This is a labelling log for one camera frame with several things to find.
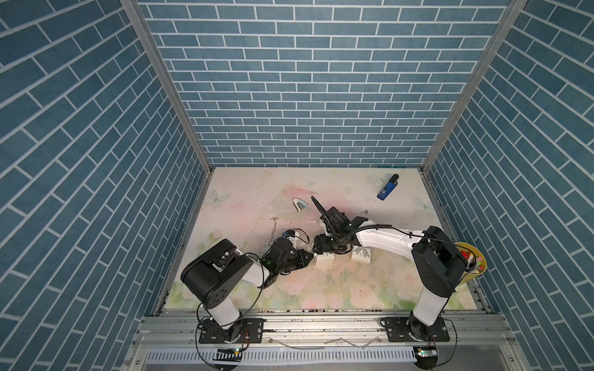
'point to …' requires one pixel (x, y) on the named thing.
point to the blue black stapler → (388, 188)
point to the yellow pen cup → (476, 264)
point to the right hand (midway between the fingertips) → (320, 250)
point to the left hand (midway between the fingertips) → (318, 260)
